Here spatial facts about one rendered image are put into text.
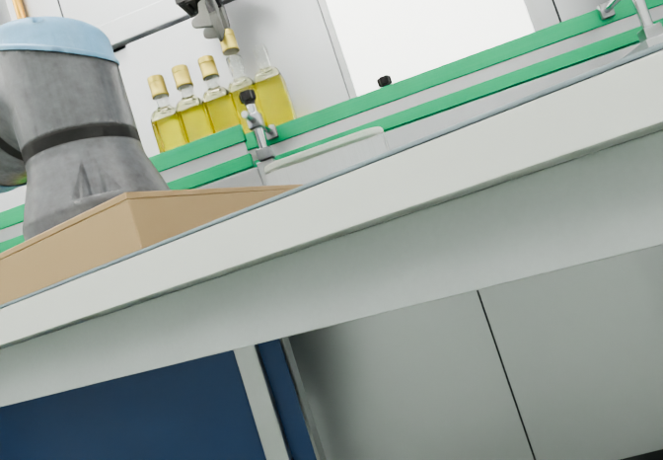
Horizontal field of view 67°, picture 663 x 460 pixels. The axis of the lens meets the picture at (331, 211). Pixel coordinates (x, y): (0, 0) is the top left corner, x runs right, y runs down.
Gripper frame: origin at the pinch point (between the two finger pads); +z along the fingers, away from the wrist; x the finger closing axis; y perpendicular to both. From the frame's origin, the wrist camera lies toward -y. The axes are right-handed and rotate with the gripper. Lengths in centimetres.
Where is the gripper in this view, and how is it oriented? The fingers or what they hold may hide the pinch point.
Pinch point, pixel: (226, 37)
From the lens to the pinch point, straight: 112.9
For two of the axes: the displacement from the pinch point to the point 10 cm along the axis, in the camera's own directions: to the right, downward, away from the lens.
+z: 3.1, 9.5, -0.7
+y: -9.4, 3.1, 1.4
